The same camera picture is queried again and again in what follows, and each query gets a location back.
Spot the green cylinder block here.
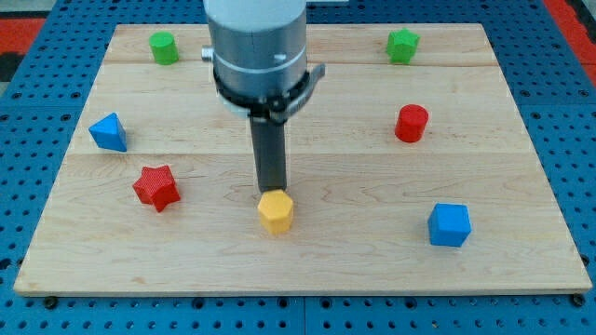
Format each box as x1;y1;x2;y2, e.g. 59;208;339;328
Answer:
149;32;179;65

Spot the black clamp ring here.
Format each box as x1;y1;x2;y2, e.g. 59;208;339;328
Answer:
212;62;327;126

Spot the yellow hexagon block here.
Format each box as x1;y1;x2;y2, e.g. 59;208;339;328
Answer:
257;190;293;235

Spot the green star block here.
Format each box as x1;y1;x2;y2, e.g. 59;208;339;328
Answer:
386;28;420;64

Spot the red cylinder block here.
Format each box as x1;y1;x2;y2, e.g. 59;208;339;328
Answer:
394;104;429;143

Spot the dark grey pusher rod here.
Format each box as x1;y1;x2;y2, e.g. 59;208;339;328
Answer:
250;118;287;193

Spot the red star block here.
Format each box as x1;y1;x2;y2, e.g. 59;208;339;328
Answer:
132;165;181;212

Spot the blue cube block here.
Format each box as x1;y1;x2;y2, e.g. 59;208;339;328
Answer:
427;203;472;248

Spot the wooden board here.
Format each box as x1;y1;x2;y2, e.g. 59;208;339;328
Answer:
14;23;592;297

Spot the grey cylindrical robot arm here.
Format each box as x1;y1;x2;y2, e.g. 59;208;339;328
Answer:
204;0;307;192

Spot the blue triangle block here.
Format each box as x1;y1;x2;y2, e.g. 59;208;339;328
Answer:
88;113;128;152

